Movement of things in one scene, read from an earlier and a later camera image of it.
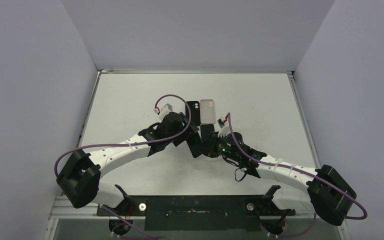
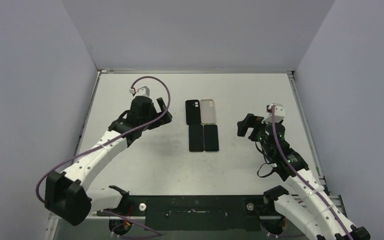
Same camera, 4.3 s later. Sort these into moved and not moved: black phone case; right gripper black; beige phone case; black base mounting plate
Moved: right gripper black
Not moved: black phone case; beige phone case; black base mounting plate
